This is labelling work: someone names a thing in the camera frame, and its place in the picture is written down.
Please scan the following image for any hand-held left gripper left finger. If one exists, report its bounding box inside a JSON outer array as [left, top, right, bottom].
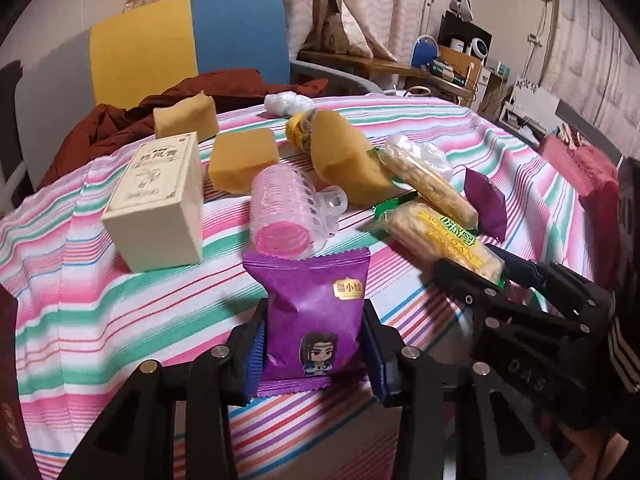
[[57, 297, 268, 480]]

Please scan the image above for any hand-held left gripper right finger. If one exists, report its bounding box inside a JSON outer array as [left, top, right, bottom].
[[361, 302, 571, 480]]

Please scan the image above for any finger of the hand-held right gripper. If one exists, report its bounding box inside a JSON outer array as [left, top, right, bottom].
[[431, 257, 596, 341], [484, 244, 615, 321]]

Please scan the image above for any yellow label rice cracker packet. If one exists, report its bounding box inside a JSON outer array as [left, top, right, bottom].
[[372, 191, 511, 291]]

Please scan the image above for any purple cartoon snack packet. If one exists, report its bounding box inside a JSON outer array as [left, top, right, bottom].
[[242, 247, 373, 400]]

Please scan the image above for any pink plastic hair roller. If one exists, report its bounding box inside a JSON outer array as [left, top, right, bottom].
[[250, 164, 348, 261]]

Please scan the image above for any beige printed carton box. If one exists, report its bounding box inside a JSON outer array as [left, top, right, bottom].
[[101, 131, 205, 273]]

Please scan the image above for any square tan sponge block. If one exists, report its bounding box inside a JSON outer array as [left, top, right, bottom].
[[207, 127, 280, 195]]

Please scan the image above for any small plain purple packet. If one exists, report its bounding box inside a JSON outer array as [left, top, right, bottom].
[[462, 166, 508, 241]]

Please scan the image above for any clear rice cracker packet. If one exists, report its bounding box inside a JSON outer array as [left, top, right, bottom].
[[367, 142, 481, 228]]

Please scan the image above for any crumpled clear plastic bag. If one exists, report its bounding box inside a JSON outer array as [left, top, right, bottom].
[[385, 134, 453, 181]]

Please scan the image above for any striped pink green tablecloth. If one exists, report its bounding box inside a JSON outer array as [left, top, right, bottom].
[[0, 94, 621, 480]]

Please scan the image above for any brown cardboard box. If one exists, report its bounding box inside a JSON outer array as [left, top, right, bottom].
[[477, 67, 512, 121]]

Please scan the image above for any yellow patterned packet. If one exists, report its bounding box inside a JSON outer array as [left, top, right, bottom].
[[285, 110, 321, 153]]

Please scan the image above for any small blue fan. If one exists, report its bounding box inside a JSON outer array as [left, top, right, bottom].
[[411, 35, 441, 68]]

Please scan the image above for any pale striped curtain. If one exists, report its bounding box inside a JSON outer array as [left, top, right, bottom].
[[542, 0, 640, 131]]

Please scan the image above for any dark red printed box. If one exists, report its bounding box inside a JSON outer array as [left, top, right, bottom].
[[0, 285, 43, 480]]

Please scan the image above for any small tan sponge block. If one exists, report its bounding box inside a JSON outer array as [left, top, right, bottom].
[[152, 91, 219, 142]]

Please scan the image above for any white crumpled plastic wrap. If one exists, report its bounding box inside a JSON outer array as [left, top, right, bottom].
[[263, 92, 316, 118]]

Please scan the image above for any black shelf unit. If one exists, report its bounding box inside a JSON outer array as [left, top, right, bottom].
[[437, 10, 493, 57]]

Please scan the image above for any reddish brown jacket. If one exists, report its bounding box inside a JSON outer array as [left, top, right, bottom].
[[37, 67, 331, 193]]

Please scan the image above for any grey yellow blue chair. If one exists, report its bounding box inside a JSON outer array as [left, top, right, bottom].
[[14, 0, 386, 196]]

